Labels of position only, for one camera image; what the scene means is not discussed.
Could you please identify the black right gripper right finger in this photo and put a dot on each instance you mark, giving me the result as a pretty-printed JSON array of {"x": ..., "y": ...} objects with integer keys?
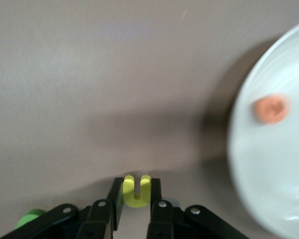
[{"x": 164, "y": 221}]

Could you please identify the yellow foam letter u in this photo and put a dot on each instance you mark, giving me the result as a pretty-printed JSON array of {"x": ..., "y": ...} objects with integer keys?
[{"x": 129, "y": 196}]

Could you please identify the beige brown plate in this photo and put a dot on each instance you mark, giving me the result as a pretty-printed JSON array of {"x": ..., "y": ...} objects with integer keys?
[{"x": 276, "y": 161}]

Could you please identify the brown table cover sheet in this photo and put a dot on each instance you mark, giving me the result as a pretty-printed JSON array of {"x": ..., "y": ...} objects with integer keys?
[{"x": 89, "y": 74}]

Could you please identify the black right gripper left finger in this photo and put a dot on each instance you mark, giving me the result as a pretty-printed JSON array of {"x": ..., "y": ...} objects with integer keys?
[{"x": 94, "y": 219}]

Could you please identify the green foam letter p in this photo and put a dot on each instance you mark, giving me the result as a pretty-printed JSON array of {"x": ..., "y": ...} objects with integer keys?
[{"x": 30, "y": 217}]

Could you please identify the orange foam letter e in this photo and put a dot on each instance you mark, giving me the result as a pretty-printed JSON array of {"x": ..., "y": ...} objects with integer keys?
[{"x": 264, "y": 112}]

